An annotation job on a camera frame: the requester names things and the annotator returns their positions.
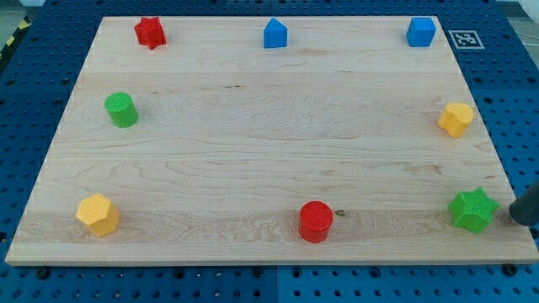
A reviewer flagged green star block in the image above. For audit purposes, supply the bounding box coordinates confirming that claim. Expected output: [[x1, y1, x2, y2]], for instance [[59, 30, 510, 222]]
[[448, 187, 499, 234]]

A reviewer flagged red star block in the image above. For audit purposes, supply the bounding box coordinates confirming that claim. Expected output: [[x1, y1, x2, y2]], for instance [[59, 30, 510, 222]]
[[134, 17, 167, 50]]

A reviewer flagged wooden board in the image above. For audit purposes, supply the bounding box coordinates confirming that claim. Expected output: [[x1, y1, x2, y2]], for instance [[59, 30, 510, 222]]
[[6, 16, 538, 266]]

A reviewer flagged red cylinder block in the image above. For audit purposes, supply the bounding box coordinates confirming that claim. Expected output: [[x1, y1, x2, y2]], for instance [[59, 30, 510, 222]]
[[298, 200, 334, 243]]

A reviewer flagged blue house-shaped block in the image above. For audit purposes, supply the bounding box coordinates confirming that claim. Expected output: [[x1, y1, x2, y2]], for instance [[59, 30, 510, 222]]
[[263, 18, 288, 49]]

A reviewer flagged green cylinder block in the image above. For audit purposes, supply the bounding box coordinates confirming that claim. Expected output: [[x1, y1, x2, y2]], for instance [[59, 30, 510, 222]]
[[104, 92, 138, 128]]

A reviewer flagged yellow hexagon block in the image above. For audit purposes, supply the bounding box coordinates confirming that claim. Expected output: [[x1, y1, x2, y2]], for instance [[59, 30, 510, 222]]
[[76, 194, 120, 237]]

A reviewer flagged yellow heart block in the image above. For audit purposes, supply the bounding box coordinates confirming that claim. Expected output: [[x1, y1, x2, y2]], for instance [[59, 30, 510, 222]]
[[437, 102, 474, 139]]

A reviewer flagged blue cube block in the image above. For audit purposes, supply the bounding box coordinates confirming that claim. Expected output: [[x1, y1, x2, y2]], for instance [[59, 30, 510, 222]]
[[406, 17, 436, 47]]

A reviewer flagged white fiducial marker tag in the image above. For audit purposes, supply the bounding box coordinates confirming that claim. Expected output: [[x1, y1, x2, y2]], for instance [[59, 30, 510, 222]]
[[449, 29, 484, 50]]

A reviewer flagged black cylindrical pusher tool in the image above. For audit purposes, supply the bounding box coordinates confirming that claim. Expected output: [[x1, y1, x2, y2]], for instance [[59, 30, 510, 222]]
[[509, 181, 538, 227]]

